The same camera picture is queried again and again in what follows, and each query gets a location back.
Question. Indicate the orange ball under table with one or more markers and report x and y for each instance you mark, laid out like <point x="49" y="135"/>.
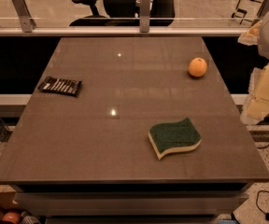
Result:
<point x="13" y="217"/>

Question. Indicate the black rxbar chocolate wrapper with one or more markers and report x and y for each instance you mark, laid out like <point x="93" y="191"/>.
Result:
<point x="62" y="86"/>

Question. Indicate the yellow black cart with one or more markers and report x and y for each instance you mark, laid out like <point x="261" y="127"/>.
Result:
<point x="247" y="10"/>

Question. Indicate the glass barrier rail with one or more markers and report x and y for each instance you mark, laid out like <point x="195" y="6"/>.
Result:
<point x="125" y="31"/>

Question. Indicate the left metal rail bracket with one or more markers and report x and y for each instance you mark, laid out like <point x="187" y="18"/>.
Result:
<point x="26" y="21"/>

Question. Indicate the green yellow sponge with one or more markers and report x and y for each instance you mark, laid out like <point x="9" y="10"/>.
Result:
<point x="174" y="137"/>

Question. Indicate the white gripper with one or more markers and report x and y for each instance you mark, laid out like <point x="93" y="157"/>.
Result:
<point x="257" y="105"/>

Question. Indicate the middle metal rail bracket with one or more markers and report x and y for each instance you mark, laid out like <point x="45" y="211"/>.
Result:
<point x="144" y="16"/>

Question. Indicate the orange fruit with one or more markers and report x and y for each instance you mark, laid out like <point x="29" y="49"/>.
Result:
<point x="197" y="67"/>

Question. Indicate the black office chair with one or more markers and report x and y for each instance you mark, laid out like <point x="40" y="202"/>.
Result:
<point x="126" y="13"/>

